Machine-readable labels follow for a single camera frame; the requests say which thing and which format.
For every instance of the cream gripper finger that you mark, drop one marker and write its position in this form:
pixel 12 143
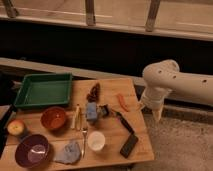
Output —
pixel 157 115

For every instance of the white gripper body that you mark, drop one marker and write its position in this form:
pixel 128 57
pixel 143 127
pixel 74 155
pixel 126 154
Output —
pixel 153 97

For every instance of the black rectangular eraser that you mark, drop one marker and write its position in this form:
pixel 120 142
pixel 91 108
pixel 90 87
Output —
pixel 129 145

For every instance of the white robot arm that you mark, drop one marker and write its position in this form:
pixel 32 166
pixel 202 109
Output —
pixel 164 77

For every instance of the orange carrot toy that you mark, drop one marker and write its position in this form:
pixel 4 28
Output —
pixel 122 102

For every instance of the small dark clip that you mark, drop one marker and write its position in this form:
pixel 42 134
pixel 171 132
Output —
pixel 103 110

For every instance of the brown pine cone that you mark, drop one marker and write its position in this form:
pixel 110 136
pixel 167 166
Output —
pixel 93 95

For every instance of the blue sponge block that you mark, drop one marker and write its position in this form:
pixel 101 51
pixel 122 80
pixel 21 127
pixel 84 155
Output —
pixel 91 111

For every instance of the white plastic cup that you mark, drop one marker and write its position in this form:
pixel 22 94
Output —
pixel 96 141

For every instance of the silver fork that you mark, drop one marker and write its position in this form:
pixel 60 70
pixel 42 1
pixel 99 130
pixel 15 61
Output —
pixel 84 133

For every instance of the yellow banana-like stick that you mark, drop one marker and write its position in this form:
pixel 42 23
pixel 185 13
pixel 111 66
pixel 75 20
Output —
pixel 79 120

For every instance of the cream wooden stick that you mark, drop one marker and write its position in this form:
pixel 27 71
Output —
pixel 75 118

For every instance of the blue grey cloth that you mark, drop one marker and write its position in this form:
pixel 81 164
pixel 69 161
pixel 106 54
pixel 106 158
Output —
pixel 70 154

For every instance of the orange bowl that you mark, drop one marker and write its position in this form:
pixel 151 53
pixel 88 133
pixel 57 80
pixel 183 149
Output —
pixel 53 118

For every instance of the green plastic tray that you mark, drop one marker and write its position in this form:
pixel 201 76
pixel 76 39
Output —
pixel 43 90

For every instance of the purple bowl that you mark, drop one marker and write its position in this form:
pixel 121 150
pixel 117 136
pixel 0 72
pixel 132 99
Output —
pixel 32 151

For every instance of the red yellow apple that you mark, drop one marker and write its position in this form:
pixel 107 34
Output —
pixel 16 127

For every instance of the black handled tool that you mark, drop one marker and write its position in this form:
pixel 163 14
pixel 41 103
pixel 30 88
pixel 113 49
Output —
pixel 123 121

